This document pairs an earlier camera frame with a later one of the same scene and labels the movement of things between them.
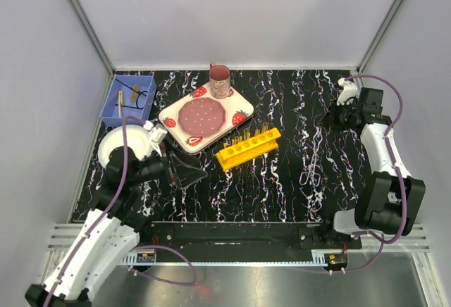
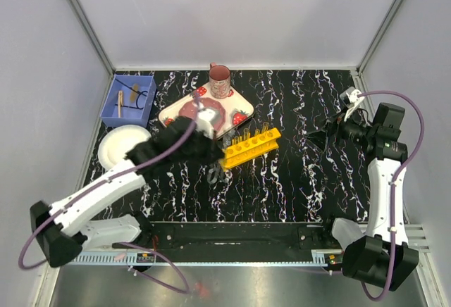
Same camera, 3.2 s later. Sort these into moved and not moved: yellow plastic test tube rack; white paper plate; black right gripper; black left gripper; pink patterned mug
Moved: black left gripper; black right gripper
Not moved: yellow plastic test tube rack; white paper plate; pink patterned mug
